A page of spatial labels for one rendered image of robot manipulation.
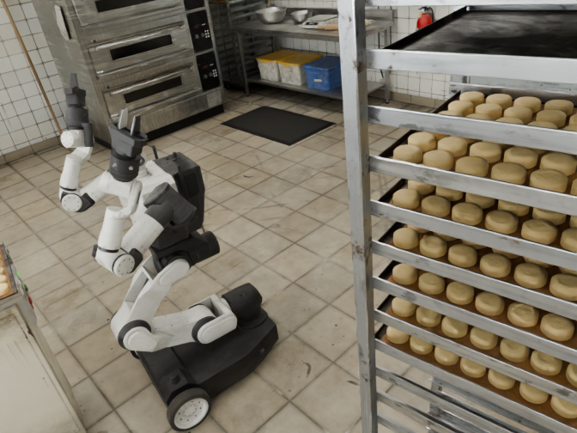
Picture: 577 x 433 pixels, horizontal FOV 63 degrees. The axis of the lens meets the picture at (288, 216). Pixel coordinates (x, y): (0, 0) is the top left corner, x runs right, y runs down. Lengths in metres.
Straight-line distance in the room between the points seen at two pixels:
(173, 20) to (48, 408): 4.19
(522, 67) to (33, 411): 2.08
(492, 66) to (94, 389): 2.42
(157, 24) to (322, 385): 4.11
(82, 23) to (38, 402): 3.65
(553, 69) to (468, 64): 0.10
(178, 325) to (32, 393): 0.62
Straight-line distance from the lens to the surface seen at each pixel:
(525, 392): 1.07
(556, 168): 0.84
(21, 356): 2.10
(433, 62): 0.73
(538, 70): 0.69
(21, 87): 6.02
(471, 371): 1.08
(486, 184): 0.77
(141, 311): 2.15
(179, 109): 5.63
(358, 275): 0.96
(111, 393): 2.66
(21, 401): 2.23
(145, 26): 5.37
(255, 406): 2.37
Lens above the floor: 1.87
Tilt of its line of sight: 32 degrees down
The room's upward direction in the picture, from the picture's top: 8 degrees counter-clockwise
